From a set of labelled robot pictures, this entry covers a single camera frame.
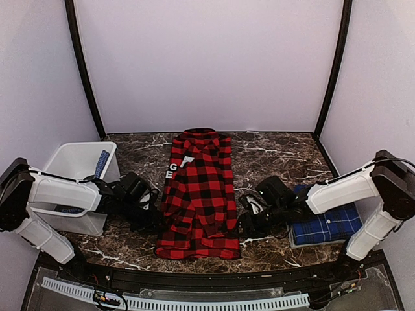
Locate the black frame post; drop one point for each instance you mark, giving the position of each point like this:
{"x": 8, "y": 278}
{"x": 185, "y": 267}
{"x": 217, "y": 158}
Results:
{"x": 82, "y": 67}
{"x": 335, "y": 68}

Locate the red black plaid shirt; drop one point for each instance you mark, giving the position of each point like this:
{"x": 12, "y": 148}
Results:
{"x": 198, "y": 202}

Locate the left black frame post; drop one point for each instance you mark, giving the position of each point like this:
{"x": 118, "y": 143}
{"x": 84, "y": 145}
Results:
{"x": 82, "y": 67}

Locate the blue checked shirt in bin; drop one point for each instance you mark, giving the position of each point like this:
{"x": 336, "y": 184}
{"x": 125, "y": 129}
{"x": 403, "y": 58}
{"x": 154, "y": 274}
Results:
{"x": 97, "y": 173}

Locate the white plastic laundry bin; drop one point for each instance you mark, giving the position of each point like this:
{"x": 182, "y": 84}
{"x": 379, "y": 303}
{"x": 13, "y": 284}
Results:
{"x": 61, "y": 183}

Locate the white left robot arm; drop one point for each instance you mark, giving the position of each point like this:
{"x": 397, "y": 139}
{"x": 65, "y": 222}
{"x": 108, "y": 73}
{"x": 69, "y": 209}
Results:
{"x": 131, "y": 198}

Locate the right black frame post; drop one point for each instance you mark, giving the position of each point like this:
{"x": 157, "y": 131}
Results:
{"x": 335, "y": 68}

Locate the folded grey shirt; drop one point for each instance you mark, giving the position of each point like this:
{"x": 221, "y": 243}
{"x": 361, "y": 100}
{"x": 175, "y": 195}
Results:
{"x": 310, "y": 239}

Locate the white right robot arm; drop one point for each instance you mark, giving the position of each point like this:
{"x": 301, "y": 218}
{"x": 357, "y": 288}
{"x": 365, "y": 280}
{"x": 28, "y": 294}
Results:
{"x": 389, "y": 178}

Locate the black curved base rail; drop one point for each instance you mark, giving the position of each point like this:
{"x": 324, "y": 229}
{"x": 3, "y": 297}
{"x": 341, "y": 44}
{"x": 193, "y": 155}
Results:
{"x": 312, "y": 278}

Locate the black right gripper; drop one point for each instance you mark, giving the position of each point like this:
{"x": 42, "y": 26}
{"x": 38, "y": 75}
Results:
{"x": 244, "y": 218}

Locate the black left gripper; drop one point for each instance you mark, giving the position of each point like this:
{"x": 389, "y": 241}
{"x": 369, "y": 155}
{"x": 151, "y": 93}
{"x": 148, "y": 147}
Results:
{"x": 152, "y": 223}

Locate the folded blue plaid shirt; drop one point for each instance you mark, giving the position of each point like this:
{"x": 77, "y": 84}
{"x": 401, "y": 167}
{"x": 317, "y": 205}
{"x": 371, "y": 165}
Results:
{"x": 338, "y": 223}

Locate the white slotted cable duct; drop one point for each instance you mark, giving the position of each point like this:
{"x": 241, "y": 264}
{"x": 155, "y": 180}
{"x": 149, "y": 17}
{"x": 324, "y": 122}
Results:
{"x": 131, "y": 302}

